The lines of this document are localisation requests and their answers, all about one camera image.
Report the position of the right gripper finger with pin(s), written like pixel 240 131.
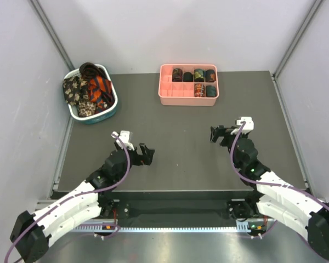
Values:
pixel 214 137
pixel 218 129

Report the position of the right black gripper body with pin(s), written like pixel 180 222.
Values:
pixel 229 139

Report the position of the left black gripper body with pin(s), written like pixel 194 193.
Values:
pixel 135 159

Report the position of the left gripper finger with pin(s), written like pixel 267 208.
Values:
pixel 144 149
pixel 148 155

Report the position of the orange navy striped tie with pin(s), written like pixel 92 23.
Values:
pixel 100 93

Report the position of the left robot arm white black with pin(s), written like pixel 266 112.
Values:
pixel 34 233

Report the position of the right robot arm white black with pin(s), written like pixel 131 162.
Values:
pixel 297 209

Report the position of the dark green rolled tie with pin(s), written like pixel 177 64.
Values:
pixel 211 91

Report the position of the red orange patterned rolled tie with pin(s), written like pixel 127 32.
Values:
pixel 199 90

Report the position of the teal white laundry basket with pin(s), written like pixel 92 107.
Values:
pixel 95 117

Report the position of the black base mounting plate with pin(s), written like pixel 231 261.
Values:
pixel 174 209

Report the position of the pink compartment organizer box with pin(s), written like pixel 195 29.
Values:
pixel 182 93

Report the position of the teal orange leaf rolled tie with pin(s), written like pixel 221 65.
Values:
pixel 210 76

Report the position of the green yellow leaf rolled tie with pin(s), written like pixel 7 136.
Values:
pixel 199 75

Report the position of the black rolled tie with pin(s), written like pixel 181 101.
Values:
pixel 188 77

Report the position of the dark red floral rolled tie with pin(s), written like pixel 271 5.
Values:
pixel 177 75

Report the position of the brown floral tie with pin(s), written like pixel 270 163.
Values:
pixel 75 90

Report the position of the dark brown rolled tie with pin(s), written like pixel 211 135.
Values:
pixel 89 71

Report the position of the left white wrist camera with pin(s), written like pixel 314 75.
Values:
pixel 123 140

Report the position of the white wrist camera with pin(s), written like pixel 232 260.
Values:
pixel 246 123
pixel 123 140

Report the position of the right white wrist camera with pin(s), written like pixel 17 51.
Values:
pixel 246 123

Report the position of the grey slotted cable duct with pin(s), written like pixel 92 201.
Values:
pixel 239 227

